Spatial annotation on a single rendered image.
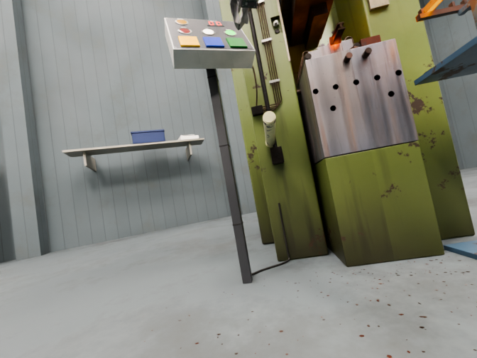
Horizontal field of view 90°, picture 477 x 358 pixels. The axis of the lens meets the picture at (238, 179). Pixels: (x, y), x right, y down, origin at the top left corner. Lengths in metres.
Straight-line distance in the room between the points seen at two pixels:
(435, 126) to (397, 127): 0.34
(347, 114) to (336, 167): 0.23
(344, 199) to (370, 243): 0.20
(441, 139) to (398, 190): 0.43
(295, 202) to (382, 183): 0.40
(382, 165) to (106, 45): 5.23
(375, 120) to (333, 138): 0.18
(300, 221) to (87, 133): 4.32
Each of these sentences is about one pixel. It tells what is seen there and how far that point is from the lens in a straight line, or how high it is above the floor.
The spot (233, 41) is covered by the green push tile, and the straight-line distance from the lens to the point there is 1.15.
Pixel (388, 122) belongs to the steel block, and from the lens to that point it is 1.20.
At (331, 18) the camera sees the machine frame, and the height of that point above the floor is 1.42.
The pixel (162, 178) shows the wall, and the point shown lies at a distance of 4.69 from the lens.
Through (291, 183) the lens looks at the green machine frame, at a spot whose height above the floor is 0.39.
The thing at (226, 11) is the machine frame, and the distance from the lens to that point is 2.20.
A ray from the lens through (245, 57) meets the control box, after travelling 1.13.
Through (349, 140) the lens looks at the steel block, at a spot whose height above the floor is 0.52.
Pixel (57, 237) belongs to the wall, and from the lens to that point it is 4.95.
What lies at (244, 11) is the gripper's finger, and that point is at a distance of 1.12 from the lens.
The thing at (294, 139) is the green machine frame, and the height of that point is 0.61.
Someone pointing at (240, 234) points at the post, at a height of 0.21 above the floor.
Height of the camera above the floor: 0.37
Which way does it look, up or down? 4 degrees up
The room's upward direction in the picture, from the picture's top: 10 degrees counter-clockwise
